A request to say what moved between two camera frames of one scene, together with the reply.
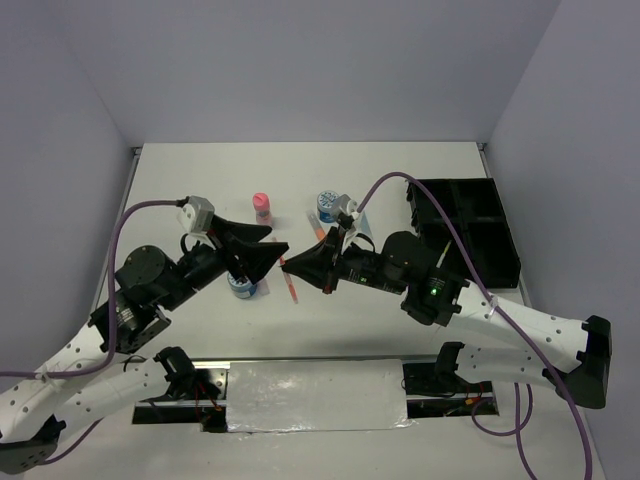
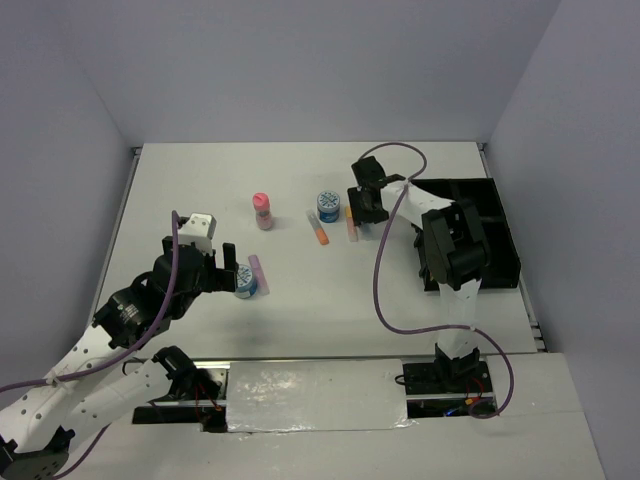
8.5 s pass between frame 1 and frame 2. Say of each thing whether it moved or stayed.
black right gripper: moved
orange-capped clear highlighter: stayed
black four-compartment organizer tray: stayed
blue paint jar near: stayed
